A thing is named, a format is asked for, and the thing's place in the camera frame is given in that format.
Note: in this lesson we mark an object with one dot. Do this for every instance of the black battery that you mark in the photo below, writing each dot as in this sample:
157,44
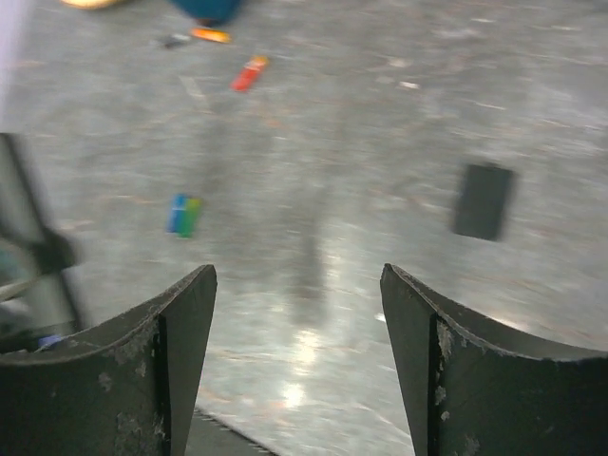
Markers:
174,40

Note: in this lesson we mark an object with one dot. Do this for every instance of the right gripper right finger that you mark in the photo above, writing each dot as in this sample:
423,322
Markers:
472,385

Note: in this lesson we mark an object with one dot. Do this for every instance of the blue battery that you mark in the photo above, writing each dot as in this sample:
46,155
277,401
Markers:
176,213

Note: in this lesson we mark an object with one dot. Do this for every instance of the red battery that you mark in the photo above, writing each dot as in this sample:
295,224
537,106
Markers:
250,73

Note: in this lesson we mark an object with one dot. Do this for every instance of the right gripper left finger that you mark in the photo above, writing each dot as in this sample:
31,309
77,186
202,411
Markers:
125,387

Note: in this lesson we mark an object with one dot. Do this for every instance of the black remote control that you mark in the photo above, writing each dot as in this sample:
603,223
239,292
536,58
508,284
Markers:
37,297

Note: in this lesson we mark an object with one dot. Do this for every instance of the purple-blue battery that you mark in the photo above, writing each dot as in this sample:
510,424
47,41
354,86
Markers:
49,341

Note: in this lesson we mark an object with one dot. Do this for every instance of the yellow bird-pattern plate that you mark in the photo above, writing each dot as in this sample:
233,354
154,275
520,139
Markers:
91,4

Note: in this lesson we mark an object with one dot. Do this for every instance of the black battery cover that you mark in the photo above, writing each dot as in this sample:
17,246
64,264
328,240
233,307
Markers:
482,202

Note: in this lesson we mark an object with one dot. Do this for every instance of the dark blue mug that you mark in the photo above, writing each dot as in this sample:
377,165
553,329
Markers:
209,13

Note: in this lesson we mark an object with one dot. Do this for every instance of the orange battery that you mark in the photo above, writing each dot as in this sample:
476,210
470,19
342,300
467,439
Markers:
211,35

